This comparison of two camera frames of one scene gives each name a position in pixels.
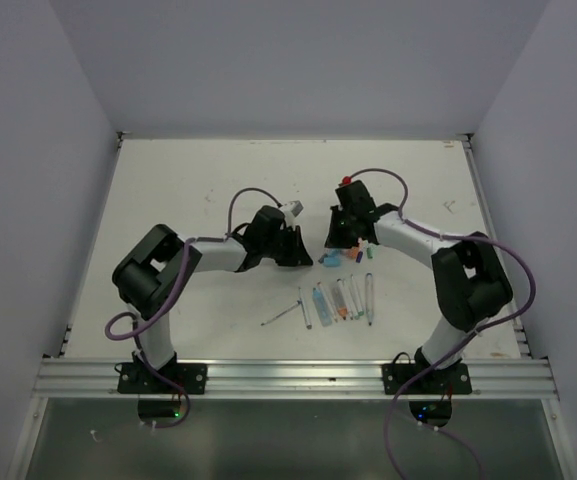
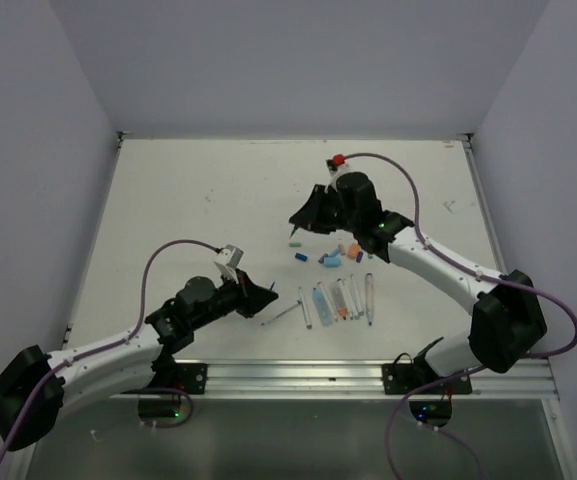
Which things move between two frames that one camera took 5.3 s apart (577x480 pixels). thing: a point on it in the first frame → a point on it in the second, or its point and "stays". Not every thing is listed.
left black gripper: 298,254 → 250,296
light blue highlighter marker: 321,308 stays
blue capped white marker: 369,297 stays
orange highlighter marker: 341,301 stays
